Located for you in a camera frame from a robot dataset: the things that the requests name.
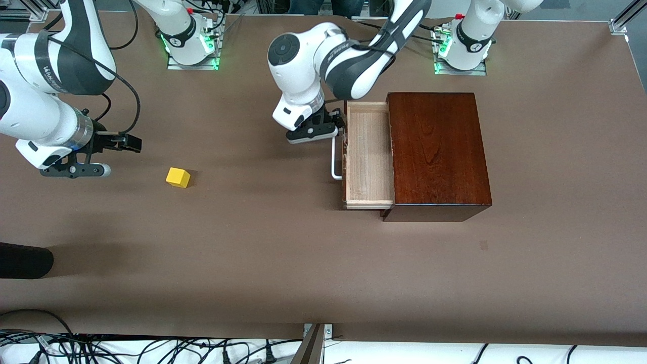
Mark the wooden drawer with white handle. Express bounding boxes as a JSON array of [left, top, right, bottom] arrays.
[[331, 100, 396, 210]]

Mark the yellow wooden block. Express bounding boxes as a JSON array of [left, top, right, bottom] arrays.
[[166, 167, 192, 189]]

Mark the dark brown wooden cabinet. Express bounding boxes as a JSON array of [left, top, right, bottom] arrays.
[[380, 92, 493, 223]]

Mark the black cylindrical object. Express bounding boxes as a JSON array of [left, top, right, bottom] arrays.
[[0, 242, 55, 280]]

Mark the person in blue jeans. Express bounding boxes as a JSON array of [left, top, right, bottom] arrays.
[[288, 0, 364, 16]]

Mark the silver mounting plate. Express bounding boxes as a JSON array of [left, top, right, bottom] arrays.
[[302, 324, 334, 340]]

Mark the grey metal stand bar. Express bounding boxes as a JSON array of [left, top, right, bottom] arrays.
[[291, 324, 325, 364]]

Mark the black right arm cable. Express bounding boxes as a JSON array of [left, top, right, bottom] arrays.
[[51, 0, 142, 134]]

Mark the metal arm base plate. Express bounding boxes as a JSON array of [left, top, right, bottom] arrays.
[[167, 20, 221, 70], [434, 28, 488, 76]]

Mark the black cable on table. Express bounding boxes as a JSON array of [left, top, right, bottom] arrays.
[[354, 18, 448, 46]]

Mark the aluminium frame profile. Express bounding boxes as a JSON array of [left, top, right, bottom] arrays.
[[28, 0, 51, 22], [609, 0, 647, 36]]

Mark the black cable tangle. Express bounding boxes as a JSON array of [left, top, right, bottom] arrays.
[[0, 308, 304, 364]]

